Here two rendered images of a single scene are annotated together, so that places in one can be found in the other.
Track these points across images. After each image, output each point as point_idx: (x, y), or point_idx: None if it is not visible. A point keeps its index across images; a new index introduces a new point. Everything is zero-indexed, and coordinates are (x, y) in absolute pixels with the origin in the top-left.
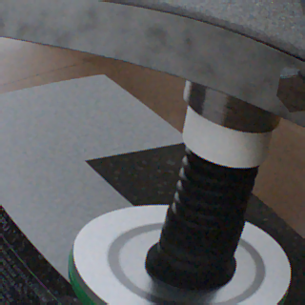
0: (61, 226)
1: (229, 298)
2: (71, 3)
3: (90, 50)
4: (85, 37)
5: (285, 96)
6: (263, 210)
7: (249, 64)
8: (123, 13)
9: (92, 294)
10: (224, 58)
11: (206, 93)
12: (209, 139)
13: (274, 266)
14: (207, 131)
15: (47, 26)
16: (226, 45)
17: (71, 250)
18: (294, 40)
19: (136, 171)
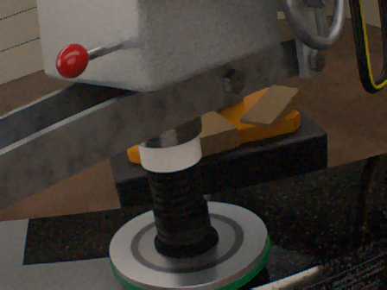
0: None
1: (234, 232)
2: (99, 117)
3: (128, 146)
4: (121, 138)
5: (234, 87)
6: (111, 212)
7: (207, 85)
8: (136, 104)
9: (202, 286)
10: (195, 93)
11: (175, 129)
12: (183, 155)
13: (211, 209)
14: (180, 152)
15: (90, 148)
16: (194, 83)
17: (140, 289)
18: (257, 44)
19: (42, 248)
